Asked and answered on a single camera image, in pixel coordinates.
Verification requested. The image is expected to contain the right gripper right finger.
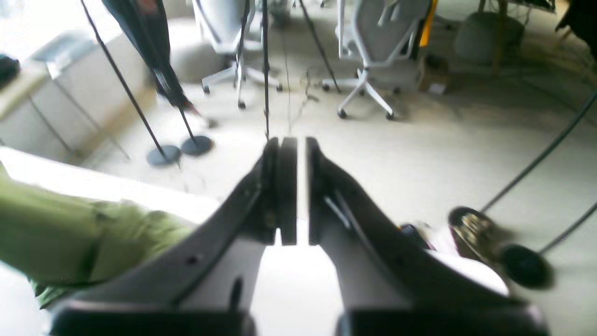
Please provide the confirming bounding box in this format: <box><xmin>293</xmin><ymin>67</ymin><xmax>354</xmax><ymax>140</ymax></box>
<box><xmin>305</xmin><ymin>137</ymin><xmax>550</xmax><ymax>336</ymax></box>

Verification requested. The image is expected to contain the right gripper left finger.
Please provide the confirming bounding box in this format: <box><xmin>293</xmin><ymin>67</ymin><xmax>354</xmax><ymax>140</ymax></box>
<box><xmin>50</xmin><ymin>138</ymin><xmax>297</xmax><ymax>336</ymax></box>

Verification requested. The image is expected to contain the olive green T-shirt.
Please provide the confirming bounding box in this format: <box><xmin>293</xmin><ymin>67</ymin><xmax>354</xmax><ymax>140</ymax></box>
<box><xmin>0</xmin><ymin>167</ymin><xmax>192</xmax><ymax>310</ymax></box>

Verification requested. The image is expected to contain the black round stand base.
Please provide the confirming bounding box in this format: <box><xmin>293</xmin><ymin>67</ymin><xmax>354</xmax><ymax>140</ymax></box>
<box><xmin>146</xmin><ymin>145</ymin><xmax>181</xmax><ymax>166</ymax></box>

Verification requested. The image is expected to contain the white office chair base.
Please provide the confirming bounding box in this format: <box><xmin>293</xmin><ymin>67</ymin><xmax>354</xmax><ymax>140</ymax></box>
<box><xmin>192</xmin><ymin>0</ymin><xmax>283</xmax><ymax>111</ymax></box>

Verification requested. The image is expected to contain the grey beanbag seat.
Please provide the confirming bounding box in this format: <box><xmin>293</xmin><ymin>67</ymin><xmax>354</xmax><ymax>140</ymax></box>
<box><xmin>454</xmin><ymin>12</ymin><xmax>525</xmax><ymax>65</ymax></box>

